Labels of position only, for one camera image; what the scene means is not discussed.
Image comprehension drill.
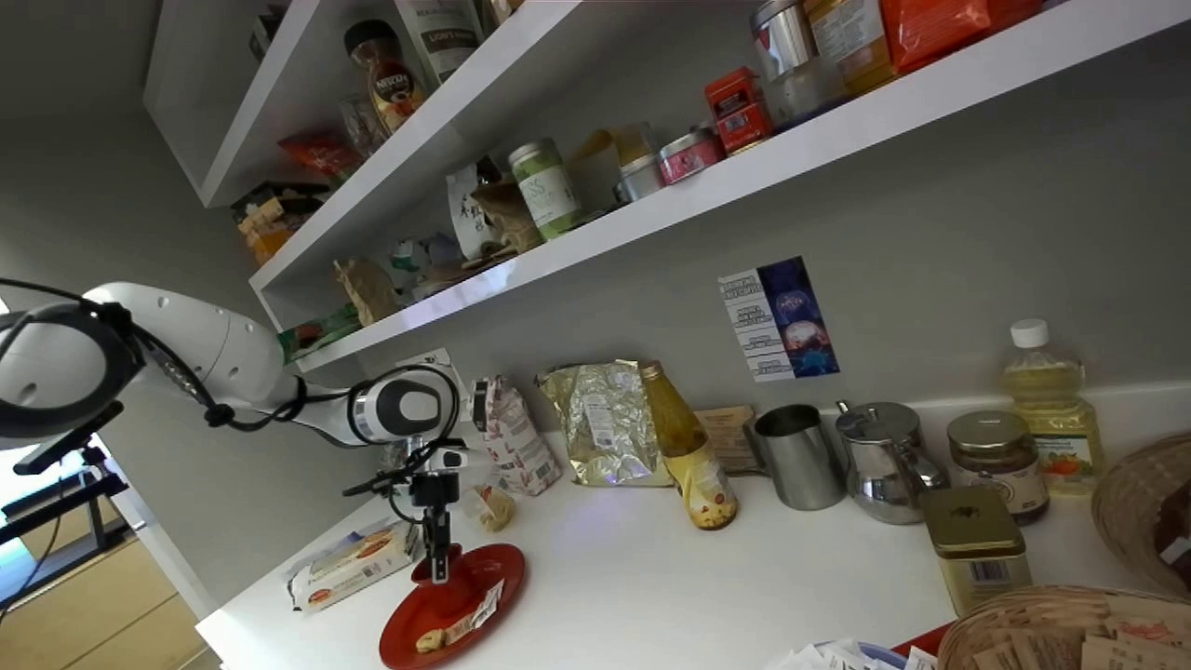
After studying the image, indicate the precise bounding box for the black table frame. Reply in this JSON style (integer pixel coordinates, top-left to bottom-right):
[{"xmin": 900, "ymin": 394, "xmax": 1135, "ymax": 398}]
[{"xmin": 0, "ymin": 402, "xmax": 136, "ymax": 615}]

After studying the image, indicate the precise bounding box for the red plastic tray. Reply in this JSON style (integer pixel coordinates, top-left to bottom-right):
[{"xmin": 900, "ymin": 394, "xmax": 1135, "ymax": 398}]
[{"xmin": 891, "ymin": 621, "xmax": 961, "ymax": 661}]

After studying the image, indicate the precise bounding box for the white red printed bag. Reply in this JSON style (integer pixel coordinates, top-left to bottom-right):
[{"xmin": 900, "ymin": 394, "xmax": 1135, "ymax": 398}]
[{"xmin": 469, "ymin": 376, "xmax": 566, "ymax": 500}]

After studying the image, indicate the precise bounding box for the small red tin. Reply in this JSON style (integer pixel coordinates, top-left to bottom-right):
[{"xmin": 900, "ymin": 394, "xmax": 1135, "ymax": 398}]
[{"xmin": 655, "ymin": 125, "xmax": 726, "ymax": 191}]

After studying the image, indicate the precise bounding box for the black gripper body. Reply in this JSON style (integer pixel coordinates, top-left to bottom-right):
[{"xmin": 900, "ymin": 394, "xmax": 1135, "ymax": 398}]
[{"xmin": 404, "ymin": 439, "xmax": 472, "ymax": 512}]

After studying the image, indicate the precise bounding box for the steel pitcher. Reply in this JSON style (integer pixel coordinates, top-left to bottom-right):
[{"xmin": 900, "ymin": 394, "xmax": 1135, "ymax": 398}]
[{"xmin": 829, "ymin": 398, "xmax": 957, "ymax": 528}]

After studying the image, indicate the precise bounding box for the blue white carton box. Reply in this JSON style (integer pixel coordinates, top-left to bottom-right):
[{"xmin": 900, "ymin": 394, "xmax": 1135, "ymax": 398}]
[{"xmin": 715, "ymin": 254, "xmax": 844, "ymax": 388}]

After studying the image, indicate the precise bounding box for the small clear plastic bag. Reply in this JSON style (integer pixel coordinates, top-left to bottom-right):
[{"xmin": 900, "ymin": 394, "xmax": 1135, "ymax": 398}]
[{"xmin": 472, "ymin": 480, "xmax": 523, "ymax": 536}]

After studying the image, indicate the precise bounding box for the green lid jar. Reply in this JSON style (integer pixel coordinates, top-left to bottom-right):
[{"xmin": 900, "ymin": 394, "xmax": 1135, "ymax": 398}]
[{"xmin": 502, "ymin": 137, "xmax": 588, "ymax": 240}]

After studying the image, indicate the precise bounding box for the orange bag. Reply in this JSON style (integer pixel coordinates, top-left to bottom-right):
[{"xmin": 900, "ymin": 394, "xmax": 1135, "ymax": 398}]
[{"xmin": 879, "ymin": 0, "xmax": 1049, "ymax": 75}]

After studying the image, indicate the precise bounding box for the gold tin box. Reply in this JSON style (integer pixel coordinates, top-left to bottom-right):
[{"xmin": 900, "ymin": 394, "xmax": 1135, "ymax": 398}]
[{"xmin": 921, "ymin": 480, "xmax": 1035, "ymax": 617}]

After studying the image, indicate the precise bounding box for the steel cup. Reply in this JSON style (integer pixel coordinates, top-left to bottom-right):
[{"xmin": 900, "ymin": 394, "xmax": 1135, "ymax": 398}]
[{"xmin": 753, "ymin": 402, "xmax": 850, "ymax": 512}]

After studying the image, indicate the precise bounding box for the brown paper packet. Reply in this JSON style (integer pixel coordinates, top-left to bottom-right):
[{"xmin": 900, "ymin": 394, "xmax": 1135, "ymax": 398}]
[{"xmin": 412, "ymin": 626, "xmax": 467, "ymax": 658}]

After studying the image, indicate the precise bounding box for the red round plate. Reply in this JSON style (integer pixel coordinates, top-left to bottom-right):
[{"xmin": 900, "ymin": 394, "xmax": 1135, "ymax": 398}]
[{"xmin": 376, "ymin": 538, "xmax": 531, "ymax": 670}]

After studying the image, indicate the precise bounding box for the white sugar packets pile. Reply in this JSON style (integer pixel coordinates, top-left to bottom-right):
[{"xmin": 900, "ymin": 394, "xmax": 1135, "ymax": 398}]
[{"xmin": 766, "ymin": 637, "xmax": 941, "ymax": 670}]

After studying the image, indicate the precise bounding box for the glass jar with metal lid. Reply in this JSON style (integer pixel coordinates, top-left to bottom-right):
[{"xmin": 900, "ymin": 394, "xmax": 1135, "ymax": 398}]
[{"xmin": 947, "ymin": 404, "xmax": 1054, "ymax": 523}]

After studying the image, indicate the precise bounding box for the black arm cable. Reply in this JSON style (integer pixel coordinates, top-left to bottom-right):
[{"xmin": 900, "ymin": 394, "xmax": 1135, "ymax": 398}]
[{"xmin": 0, "ymin": 274, "xmax": 365, "ymax": 439}]

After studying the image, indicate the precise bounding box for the red boxes stack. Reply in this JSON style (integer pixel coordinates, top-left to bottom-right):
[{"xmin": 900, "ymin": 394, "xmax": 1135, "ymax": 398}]
[{"xmin": 700, "ymin": 64, "xmax": 777, "ymax": 156}]

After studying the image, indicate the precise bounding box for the yellow bottle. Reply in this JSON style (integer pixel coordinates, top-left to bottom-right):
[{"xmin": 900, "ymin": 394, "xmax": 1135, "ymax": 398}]
[{"xmin": 642, "ymin": 362, "xmax": 745, "ymax": 536}]

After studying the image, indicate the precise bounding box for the white paper packet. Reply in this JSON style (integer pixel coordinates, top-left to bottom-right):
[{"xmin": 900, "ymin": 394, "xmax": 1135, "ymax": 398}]
[{"xmin": 449, "ymin": 580, "xmax": 511, "ymax": 639}]

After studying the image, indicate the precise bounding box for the flat white box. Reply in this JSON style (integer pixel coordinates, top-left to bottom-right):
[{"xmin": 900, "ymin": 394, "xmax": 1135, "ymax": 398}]
[{"xmin": 284, "ymin": 517, "xmax": 425, "ymax": 615}]

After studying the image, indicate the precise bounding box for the cooking oil bottle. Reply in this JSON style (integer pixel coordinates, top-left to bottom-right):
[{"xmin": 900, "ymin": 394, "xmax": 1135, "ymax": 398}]
[{"xmin": 997, "ymin": 316, "xmax": 1111, "ymax": 500}]

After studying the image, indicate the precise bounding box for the wicker basket with brown packets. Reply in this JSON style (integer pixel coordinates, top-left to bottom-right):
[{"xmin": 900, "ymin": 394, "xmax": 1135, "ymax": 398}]
[{"xmin": 938, "ymin": 583, "xmax": 1191, "ymax": 670}]

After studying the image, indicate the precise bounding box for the dark lid jar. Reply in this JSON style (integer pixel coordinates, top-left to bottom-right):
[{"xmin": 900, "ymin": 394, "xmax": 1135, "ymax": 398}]
[{"xmin": 341, "ymin": 14, "xmax": 425, "ymax": 135}]

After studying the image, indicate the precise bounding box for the long white wall shelf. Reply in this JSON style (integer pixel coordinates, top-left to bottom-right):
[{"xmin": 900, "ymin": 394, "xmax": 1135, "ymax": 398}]
[{"xmin": 246, "ymin": 0, "xmax": 1191, "ymax": 380}]

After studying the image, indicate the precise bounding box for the gold foil bag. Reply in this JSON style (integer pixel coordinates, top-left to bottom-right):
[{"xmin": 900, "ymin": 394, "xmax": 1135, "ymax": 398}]
[{"xmin": 536, "ymin": 356, "xmax": 667, "ymax": 490}]

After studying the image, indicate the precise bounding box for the short white wall shelf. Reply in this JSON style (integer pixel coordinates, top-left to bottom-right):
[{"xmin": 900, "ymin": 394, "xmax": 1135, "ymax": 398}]
[{"xmin": 139, "ymin": 0, "xmax": 531, "ymax": 210}]

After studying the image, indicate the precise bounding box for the small brown box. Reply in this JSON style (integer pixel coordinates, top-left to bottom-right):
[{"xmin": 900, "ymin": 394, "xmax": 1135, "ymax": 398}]
[{"xmin": 691, "ymin": 402, "xmax": 766, "ymax": 480}]

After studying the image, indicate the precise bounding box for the wicker basket with coffee packets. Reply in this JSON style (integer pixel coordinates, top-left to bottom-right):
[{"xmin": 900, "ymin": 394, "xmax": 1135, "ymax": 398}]
[{"xmin": 1092, "ymin": 429, "xmax": 1191, "ymax": 605}]

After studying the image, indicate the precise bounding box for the metal tin can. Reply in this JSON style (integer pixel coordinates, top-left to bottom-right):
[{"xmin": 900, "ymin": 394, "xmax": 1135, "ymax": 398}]
[{"xmin": 750, "ymin": 0, "xmax": 838, "ymax": 129}]

